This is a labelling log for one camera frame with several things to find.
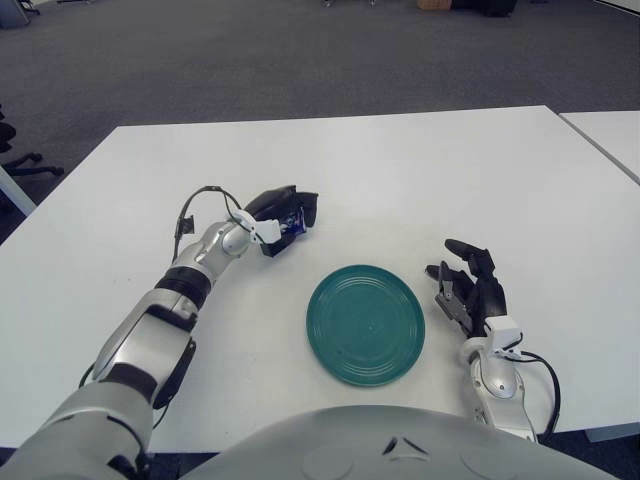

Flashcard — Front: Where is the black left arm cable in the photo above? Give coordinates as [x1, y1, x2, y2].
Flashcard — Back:
[172, 185, 251, 264]

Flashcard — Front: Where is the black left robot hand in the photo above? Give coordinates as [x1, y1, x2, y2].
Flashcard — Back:
[244, 184, 321, 259]

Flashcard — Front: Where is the grey robot torso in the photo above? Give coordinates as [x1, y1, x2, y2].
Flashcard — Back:
[177, 405, 621, 480]

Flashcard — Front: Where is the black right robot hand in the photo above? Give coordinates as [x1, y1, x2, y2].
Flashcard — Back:
[424, 238, 509, 337]

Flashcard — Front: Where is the green round plate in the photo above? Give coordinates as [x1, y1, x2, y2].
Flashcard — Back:
[305, 264, 427, 387]

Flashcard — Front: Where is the blue gum pack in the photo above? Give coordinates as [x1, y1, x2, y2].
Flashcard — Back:
[279, 209, 306, 236]

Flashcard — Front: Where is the black office chair base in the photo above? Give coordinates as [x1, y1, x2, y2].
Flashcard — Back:
[0, 104, 65, 177]

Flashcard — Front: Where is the grey table frame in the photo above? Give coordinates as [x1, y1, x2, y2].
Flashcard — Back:
[587, 425, 640, 445]

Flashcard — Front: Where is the black bulky background object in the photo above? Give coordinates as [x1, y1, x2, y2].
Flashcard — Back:
[452, 0, 519, 14]

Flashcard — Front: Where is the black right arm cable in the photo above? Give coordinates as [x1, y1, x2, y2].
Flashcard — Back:
[514, 349, 560, 435]

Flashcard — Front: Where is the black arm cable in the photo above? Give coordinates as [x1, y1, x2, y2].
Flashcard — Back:
[172, 185, 251, 264]
[514, 349, 560, 435]

